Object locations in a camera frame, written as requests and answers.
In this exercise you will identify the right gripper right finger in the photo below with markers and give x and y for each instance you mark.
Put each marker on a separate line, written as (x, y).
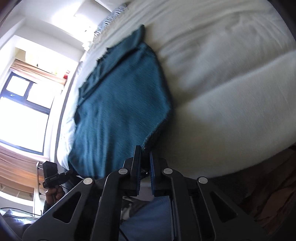
(159, 182)

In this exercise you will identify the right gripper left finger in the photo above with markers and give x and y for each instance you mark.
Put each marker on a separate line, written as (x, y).
(132, 184)

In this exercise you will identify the dark teal knit sweater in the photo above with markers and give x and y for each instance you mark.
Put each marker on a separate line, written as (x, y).
(124, 102)

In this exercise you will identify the person's left hand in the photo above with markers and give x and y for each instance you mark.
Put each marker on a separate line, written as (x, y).
(54, 194)

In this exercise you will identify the blue trousers leg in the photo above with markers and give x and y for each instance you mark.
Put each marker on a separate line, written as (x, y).
(151, 222)

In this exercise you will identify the black framed window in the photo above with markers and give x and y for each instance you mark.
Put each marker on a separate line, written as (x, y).
(25, 110)

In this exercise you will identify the beige roman blind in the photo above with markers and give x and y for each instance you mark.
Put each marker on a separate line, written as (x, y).
(37, 73)

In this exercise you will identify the beige bed cover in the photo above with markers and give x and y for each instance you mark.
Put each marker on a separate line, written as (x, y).
(230, 68)

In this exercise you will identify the zebra print pillow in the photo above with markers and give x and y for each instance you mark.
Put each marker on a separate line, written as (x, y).
(111, 17)

